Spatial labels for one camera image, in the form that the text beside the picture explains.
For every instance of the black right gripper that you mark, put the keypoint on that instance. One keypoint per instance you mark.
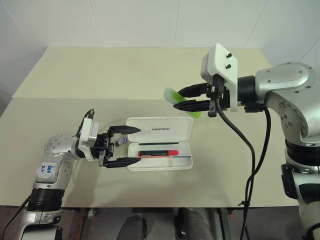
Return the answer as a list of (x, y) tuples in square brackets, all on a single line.
[(227, 98)]

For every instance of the dark metal table leg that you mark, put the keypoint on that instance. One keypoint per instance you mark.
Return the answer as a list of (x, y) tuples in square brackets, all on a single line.
[(222, 225)]

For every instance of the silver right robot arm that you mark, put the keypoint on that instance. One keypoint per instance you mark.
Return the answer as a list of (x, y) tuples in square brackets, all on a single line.
[(282, 82)]

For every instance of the white plastic pencil case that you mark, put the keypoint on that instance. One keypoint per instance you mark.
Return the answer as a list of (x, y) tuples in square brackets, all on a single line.
[(175, 125)]

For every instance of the cream table sheet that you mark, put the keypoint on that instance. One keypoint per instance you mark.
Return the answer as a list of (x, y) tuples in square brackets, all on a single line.
[(100, 70), (175, 187)]

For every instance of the rusty metal table leg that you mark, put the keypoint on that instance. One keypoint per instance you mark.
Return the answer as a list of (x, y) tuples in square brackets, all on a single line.
[(81, 223)]

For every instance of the dark rounded shape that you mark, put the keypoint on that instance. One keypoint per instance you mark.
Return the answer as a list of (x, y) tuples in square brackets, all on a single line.
[(195, 225), (132, 227)]

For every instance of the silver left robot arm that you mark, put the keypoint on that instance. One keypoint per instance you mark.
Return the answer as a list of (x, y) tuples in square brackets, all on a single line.
[(53, 147)]

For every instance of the red and black marker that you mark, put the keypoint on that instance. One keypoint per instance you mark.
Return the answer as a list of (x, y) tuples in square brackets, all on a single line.
[(172, 153)]

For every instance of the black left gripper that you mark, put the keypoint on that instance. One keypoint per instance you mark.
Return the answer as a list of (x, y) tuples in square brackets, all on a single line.
[(100, 147)]

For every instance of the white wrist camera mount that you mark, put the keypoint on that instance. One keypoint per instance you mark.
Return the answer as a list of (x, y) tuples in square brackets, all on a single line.
[(220, 62), (86, 130)]

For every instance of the translucent green ruler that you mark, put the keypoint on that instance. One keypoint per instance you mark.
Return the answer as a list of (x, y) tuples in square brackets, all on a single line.
[(171, 96)]

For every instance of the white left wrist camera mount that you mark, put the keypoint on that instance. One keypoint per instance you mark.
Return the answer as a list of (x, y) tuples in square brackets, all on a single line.
[(86, 130)]

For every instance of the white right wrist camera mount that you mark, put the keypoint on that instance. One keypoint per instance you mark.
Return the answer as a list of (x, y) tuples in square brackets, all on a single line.
[(220, 62)]

